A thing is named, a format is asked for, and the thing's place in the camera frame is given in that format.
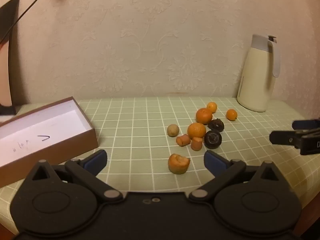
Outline hollow orange peel half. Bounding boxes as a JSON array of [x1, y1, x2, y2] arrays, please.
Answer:
[[168, 153, 191, 175]]

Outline large orange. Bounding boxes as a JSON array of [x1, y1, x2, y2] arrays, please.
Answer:
[[187, 122, 207, 140], [195, 108, 213, 125]]

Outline brown box with white inside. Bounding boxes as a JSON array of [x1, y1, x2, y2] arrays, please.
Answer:
[[0, 96, 99, 188]]

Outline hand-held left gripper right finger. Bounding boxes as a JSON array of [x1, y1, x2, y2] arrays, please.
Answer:
[[188, 150, 288, 203]]

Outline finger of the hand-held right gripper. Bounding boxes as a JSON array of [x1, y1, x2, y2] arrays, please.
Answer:
[[292, 119, 320, 131], [269, 129, 309, 147]]

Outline cream thermos jug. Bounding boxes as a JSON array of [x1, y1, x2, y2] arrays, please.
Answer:
[[237, 34, 281, 113]]

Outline black cable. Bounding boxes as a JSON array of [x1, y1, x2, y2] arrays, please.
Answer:
[[0, 0, 57, 44]]

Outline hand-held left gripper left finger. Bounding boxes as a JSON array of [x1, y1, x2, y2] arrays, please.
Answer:
[[24, 149, 124, 203]]

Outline dark round fruit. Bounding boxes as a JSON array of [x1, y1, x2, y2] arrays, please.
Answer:
[[204, 130, 222, 150], [207, 119, 225, 132]]

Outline canvas portrait print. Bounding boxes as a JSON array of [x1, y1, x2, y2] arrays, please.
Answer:
[[0, 0, 20, 115]]

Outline orange fruit chunk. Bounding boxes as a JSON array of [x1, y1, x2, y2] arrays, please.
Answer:
[[176, 134, 191, 146], [191, 137, 203, 151]]

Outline beige round fruit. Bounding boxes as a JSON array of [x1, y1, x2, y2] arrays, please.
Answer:
[[167, 124, 179, 137]]

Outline green checked tablecloth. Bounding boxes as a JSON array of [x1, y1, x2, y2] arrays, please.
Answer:
[[0, 97, 320, 230]]

